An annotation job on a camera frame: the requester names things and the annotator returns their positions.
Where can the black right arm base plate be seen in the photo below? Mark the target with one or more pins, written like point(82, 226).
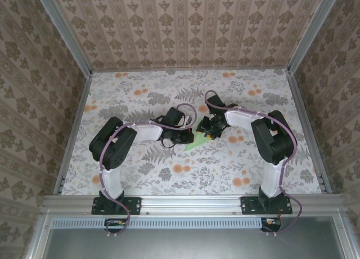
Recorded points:
point(247, 207)

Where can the aluminium rear rail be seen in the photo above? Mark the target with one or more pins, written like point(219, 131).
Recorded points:
point(281, 71)

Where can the small connector board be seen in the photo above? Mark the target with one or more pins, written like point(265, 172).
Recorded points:
point(271, 222)
point(115, 223)

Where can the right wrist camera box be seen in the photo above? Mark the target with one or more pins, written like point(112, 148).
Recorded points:
point(212, 114)

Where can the aluminium side rail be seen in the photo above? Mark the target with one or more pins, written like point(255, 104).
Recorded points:
point(73, 129)
point(307, 129)

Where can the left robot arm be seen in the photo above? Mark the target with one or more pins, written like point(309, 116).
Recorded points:
point(112, 143)

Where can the grey metal panel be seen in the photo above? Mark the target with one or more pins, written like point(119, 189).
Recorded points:
point(191, 245)

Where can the aluminium corner post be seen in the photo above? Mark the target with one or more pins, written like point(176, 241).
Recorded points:
point(313, 31)
point(64, 31)

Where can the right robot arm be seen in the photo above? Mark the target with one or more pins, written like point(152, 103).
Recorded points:
point(275, 140)

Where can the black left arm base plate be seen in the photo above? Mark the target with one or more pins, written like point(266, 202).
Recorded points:
point(135, 205)

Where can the floral table cover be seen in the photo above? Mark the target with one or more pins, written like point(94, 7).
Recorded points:
point(197, 180)

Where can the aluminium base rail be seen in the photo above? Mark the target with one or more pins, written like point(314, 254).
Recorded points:
point(191, 204)

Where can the light green paper sheet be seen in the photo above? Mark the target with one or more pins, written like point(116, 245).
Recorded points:
point(197, 143)

